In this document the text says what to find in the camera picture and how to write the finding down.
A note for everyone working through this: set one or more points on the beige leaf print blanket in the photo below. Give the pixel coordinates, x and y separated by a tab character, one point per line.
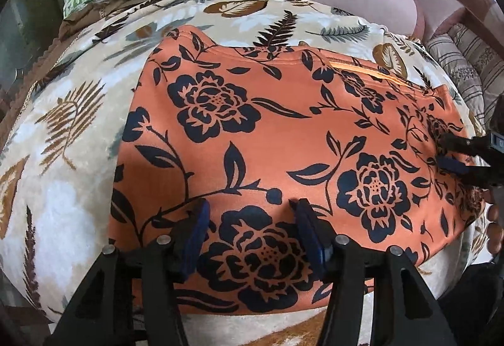
60	151

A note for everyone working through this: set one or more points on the striped beige cushion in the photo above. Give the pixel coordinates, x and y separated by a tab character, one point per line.
473	66

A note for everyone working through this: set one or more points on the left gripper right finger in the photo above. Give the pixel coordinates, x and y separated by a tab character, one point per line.
404	311

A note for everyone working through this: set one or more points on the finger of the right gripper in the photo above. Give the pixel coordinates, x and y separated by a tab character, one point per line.
475	176
455	143

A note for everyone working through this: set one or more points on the right human hand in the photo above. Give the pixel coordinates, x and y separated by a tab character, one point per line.
494	230

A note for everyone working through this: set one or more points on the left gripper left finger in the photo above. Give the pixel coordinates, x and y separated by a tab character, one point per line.
100	311

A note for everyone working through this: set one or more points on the orange black floral garment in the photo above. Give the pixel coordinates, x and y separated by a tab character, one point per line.
252	130

